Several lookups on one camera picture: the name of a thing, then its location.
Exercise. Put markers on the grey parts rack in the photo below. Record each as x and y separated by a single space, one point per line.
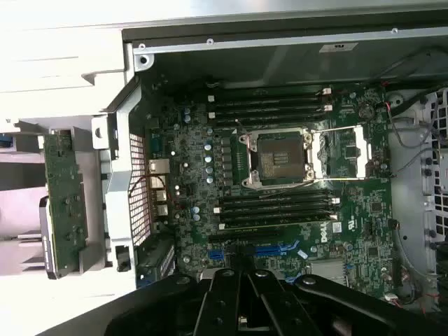
91 257

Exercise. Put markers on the coin cell battery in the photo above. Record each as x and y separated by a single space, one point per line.
367 112

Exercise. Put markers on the CPU socket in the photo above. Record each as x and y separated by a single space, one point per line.
280 157

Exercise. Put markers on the thin steel locking lever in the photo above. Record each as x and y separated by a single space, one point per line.
242 127

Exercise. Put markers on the steel socket cover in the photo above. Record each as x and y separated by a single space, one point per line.
364 154

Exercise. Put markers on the blue expansion slot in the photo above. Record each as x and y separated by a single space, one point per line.
217 255

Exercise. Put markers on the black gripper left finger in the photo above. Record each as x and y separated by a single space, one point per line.
220 304

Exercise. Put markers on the silver disk bay cage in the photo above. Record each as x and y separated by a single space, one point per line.
428 182

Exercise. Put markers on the green motherboard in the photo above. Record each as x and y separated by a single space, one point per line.
196 147

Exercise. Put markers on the black silver PC case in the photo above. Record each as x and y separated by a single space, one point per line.
245 66

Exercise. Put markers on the black RAM slot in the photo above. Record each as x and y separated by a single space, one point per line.
266 110
276 198
276 215
266 102
266 119
276 206
266 93

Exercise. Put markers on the silver chipset heatsink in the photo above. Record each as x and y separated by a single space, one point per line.
325 269

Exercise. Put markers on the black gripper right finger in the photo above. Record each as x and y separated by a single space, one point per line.
280 308

